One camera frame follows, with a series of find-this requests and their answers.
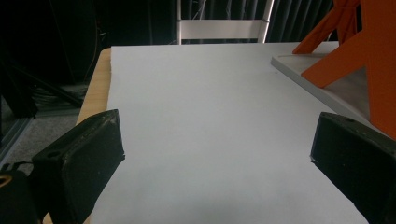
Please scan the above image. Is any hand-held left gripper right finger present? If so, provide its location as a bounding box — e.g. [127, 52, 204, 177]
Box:
[310, 111, 396, 224]

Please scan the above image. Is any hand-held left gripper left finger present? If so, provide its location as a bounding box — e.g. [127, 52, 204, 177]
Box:
[31, 108, 126, 224]

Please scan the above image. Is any black stand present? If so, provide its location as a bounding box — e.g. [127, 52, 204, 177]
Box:
[0, 46, 85, 119]

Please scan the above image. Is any grey base board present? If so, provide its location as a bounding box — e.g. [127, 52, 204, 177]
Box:
[270, 52, 396, 138]

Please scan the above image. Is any orange rack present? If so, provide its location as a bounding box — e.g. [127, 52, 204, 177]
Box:
[292, 0, 396, 140]

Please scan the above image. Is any white table sheet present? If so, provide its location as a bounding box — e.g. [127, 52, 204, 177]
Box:
[90, 41, 370, 224]

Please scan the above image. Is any black curtain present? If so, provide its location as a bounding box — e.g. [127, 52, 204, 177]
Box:
[180, 0, 340, 44]

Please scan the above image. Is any white metal frame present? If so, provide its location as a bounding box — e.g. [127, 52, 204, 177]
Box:
[176, 0, 275, 45]

